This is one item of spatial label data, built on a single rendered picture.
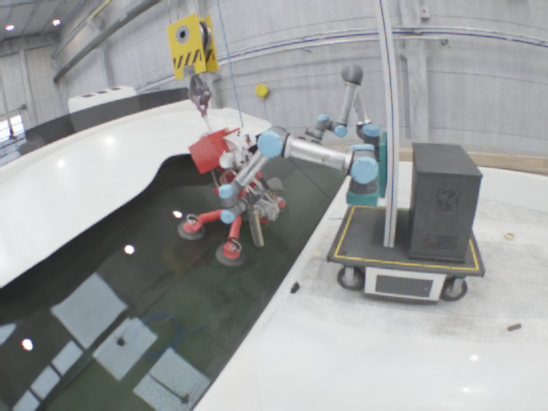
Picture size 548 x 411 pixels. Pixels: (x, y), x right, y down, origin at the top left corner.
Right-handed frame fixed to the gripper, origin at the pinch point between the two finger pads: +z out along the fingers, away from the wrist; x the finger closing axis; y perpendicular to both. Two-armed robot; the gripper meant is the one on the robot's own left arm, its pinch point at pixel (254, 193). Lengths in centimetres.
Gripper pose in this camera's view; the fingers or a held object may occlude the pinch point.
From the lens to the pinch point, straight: 163.4
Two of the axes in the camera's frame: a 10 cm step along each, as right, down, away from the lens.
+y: -4.0, -8.7, -2.7
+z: 4.4, -4.5, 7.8
